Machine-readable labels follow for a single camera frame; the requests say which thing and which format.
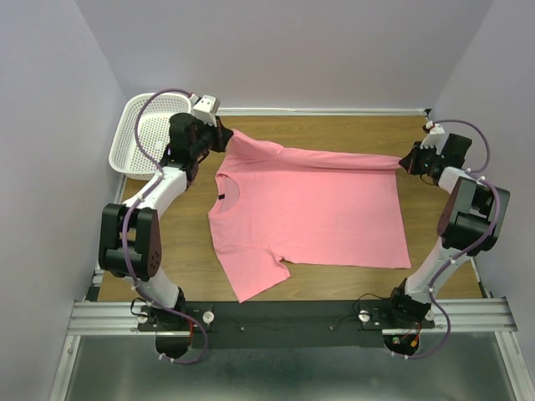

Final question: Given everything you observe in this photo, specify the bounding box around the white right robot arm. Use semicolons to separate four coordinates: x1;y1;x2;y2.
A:
384;134;510;327

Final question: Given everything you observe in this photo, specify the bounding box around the white perforated plastic basket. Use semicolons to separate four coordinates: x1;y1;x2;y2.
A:
109;93;191;181

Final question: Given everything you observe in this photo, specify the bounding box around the pink t shirt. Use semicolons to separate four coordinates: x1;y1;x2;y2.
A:
208;131;410;302

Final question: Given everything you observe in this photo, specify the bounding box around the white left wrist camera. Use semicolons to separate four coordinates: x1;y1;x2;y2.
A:
191;95;220;127

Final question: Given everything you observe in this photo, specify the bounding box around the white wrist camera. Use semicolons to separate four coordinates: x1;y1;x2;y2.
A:
420;120;446;152
191;95;220;127

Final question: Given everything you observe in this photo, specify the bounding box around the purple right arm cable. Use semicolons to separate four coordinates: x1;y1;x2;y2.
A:
390;119;502;361

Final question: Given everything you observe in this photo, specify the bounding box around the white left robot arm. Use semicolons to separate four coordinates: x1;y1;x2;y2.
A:
99;113;233;330

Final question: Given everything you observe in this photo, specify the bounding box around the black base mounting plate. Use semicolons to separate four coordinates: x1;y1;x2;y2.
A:
135;297;435;353

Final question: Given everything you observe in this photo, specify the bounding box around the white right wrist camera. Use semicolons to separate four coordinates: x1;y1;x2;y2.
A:
420;120;446;152

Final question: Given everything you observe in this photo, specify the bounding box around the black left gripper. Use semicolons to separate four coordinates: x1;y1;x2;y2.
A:
190;114;233;159

